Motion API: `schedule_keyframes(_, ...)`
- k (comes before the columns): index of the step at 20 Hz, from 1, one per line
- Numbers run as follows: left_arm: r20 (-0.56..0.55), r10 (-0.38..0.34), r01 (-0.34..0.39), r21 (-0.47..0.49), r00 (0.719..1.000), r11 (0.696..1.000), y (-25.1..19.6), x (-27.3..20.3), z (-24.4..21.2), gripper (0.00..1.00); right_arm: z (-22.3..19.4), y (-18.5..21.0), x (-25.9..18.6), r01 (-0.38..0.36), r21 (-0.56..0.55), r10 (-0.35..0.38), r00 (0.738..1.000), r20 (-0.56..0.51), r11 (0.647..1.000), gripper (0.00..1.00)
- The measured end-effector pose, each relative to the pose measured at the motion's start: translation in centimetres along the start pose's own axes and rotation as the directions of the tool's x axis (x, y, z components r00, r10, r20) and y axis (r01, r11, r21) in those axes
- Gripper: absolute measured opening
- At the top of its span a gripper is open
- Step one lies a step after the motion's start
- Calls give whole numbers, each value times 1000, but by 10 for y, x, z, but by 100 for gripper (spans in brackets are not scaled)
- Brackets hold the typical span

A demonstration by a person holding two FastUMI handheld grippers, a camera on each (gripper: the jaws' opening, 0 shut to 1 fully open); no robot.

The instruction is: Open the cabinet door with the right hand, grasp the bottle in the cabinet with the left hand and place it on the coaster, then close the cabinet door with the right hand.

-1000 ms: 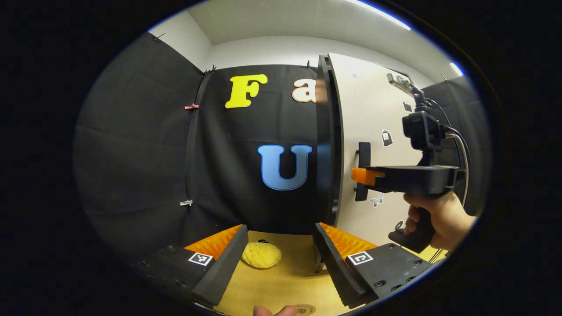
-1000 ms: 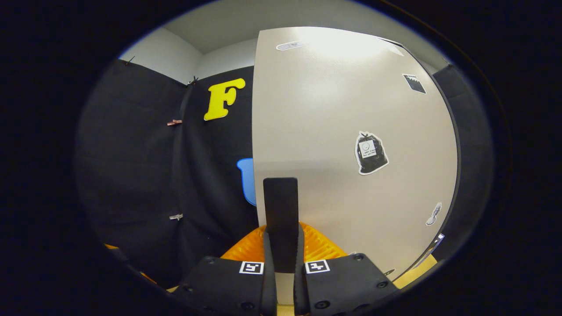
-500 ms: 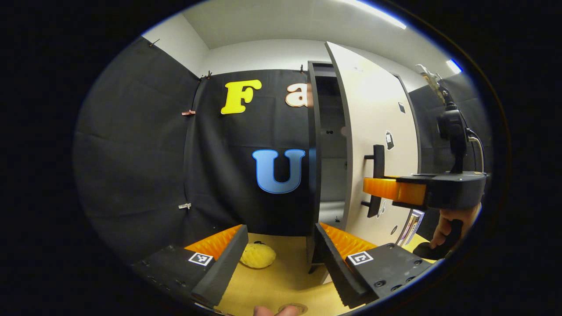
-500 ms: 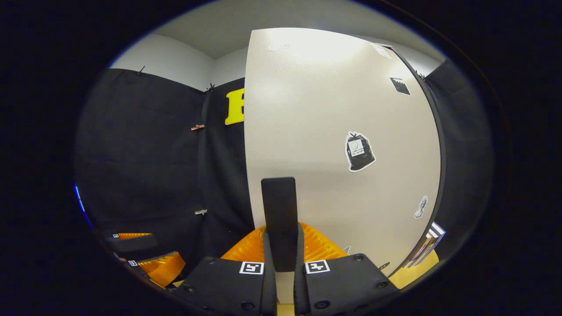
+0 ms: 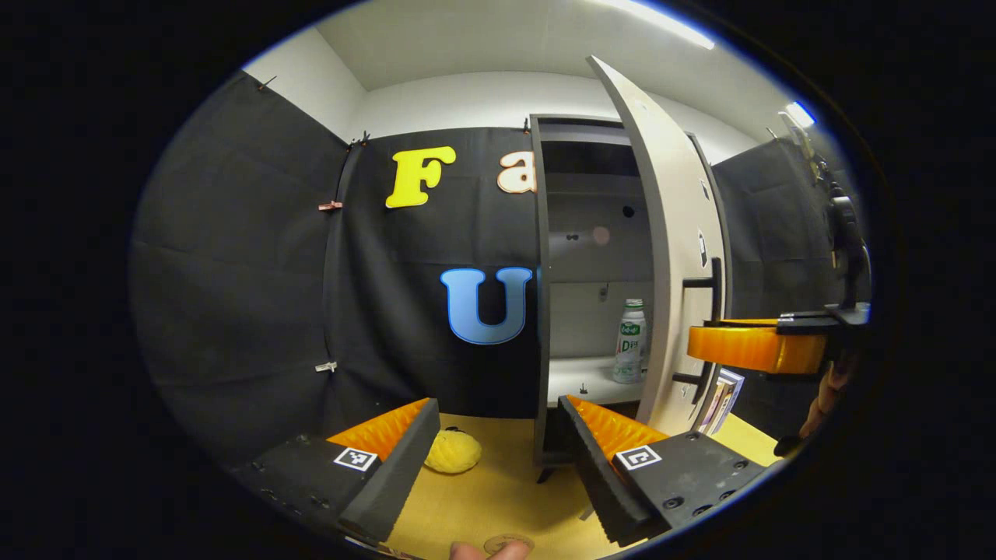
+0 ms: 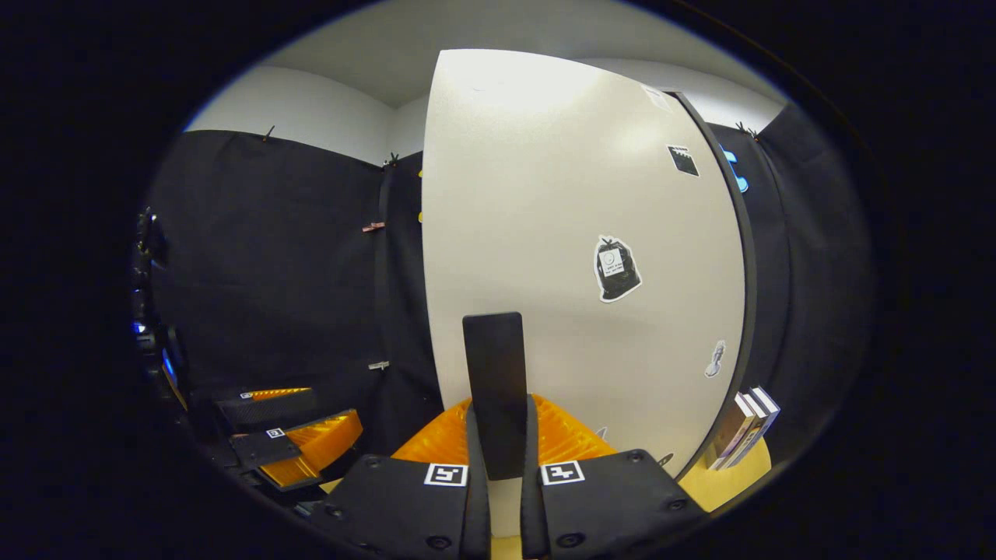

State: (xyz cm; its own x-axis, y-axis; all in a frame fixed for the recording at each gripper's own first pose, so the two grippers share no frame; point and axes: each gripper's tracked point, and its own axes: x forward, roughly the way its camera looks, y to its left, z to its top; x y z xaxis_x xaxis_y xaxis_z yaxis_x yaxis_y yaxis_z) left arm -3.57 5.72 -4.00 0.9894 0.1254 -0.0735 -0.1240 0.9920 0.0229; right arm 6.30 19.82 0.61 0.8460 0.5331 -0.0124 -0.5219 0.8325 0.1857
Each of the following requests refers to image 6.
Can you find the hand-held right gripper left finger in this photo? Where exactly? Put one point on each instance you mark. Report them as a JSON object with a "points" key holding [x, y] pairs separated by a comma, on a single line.
{"points": [[478, 513]]}

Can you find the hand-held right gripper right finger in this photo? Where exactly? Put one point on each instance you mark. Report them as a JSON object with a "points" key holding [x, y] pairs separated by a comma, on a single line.
{"points": [[533, 513]]}

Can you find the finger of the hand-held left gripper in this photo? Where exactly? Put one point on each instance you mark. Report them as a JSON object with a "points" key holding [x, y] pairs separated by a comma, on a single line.
{"points": [[261, 449], [268, 410]]}

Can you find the beige cabinet door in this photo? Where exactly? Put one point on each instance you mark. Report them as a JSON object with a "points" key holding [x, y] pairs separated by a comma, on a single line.
{"points": [[545, 194]]}

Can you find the dark grey cabinet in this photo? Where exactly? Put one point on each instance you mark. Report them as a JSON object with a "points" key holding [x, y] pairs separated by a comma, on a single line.
{"points": [[748, 257]]}

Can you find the black backdrop cloth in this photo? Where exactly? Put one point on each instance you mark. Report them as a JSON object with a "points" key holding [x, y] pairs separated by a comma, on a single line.
{"points": [[272, 272]]}

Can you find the white spine book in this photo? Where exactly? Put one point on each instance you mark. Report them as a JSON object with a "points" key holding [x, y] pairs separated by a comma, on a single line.
{"points": [[748, 426]]}

